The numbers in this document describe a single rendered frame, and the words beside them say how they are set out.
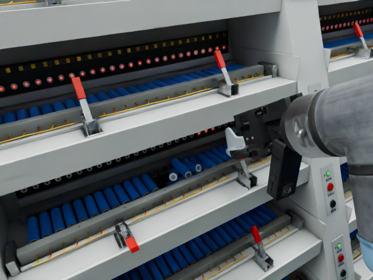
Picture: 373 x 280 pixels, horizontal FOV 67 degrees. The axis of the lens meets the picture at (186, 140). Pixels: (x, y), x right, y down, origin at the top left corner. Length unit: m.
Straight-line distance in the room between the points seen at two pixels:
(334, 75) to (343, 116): 0.41
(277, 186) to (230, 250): 0.25
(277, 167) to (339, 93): 0.16
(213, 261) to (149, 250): 0.19
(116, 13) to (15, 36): 0.14
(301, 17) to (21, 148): 0.58
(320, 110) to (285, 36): 0.32
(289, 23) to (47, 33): 0.45
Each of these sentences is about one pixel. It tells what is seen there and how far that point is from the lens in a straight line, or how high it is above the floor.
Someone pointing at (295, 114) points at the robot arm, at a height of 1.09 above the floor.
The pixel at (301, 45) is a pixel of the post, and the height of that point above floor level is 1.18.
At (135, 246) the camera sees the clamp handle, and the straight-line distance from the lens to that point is 0.43.
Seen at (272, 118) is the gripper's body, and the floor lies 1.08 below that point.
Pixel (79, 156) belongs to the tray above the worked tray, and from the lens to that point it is 0.45.
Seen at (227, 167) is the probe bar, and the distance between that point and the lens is 0.61.
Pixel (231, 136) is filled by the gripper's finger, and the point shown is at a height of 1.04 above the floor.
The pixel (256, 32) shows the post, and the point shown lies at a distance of 0.72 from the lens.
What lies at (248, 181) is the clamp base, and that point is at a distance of 0.58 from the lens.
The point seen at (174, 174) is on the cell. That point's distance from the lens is 0.57.
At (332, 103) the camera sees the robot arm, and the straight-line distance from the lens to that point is 0.36.
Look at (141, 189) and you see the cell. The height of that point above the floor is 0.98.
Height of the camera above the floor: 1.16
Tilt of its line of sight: 10 degrees down
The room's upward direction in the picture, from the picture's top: 14 degrees counter-clockwise
